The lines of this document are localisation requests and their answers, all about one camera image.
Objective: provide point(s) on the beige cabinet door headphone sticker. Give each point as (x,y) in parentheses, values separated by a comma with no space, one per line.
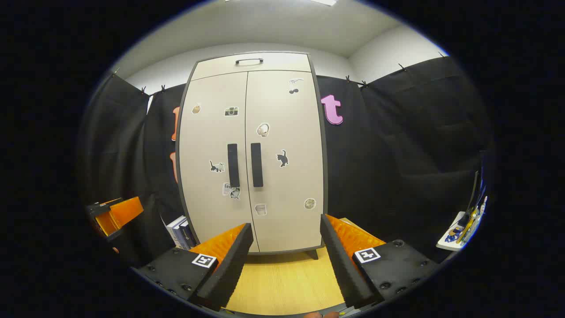
(300,132)

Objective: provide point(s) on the beige double-door shoe cabinet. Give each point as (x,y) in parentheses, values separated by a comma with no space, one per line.
(220,66)

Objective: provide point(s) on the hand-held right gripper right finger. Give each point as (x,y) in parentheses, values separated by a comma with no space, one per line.
(344,265)

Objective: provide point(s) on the beige cabinet door camera sticker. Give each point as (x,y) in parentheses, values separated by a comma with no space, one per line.
(207,132)

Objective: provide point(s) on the ceiling light panel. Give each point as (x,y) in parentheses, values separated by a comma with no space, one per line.
(324,2)

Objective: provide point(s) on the stack of blue white books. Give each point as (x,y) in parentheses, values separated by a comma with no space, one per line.
(176,229)

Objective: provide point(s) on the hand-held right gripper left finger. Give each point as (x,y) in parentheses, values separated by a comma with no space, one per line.
(229,265)

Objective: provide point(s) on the black backdrop cloth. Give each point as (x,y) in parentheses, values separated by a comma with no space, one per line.
(397,154)

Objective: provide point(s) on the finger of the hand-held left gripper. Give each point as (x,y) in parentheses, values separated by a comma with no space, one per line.
(106,224)
(128,211)

